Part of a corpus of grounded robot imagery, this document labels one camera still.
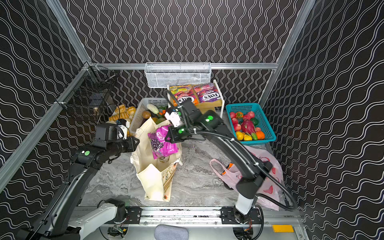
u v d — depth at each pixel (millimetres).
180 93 791
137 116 1063
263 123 1035
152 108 1131
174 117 603
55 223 376
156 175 605
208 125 444
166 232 677
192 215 763
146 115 1079
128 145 627
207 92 799
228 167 887
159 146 648
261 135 1004
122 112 1181
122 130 557
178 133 565
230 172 842
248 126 1004
